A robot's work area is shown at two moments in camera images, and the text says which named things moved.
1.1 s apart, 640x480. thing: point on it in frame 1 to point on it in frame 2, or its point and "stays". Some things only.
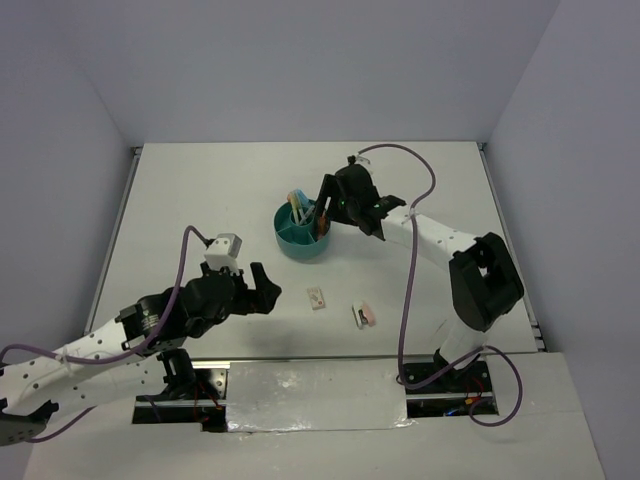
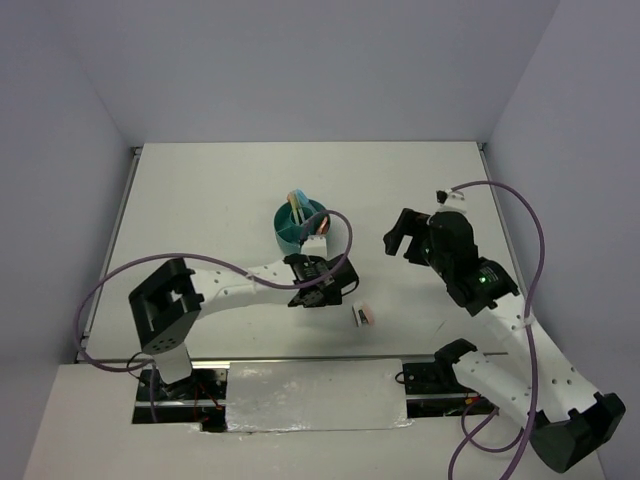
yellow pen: [294, 207] stays
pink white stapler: [363, 314] stays
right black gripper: [331, 188] to [412, 223]
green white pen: [301, 212] stays
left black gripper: [260, 300] to [331, 298]
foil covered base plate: [271, 396] stays
